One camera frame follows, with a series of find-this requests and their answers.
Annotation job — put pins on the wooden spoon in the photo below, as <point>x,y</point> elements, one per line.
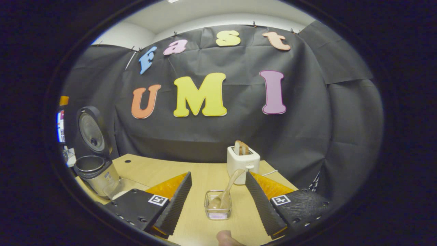
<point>232,181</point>

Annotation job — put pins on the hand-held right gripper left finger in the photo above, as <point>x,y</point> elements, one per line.
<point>177,208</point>

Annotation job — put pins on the computer monitor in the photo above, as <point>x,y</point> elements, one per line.
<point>60,128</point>

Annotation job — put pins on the white side table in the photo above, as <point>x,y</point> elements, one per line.
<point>71,159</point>

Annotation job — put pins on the toast slice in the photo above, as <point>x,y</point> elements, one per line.
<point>241,147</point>

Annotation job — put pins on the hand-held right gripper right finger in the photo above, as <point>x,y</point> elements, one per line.
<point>263,208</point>

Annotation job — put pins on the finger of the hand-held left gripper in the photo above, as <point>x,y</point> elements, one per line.
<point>64,100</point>

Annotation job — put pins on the white toaster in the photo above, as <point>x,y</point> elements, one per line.
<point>239,162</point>

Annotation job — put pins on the clear plastic container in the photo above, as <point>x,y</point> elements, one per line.
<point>126,184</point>

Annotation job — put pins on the black silver rice cooker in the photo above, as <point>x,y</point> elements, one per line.
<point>99,177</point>

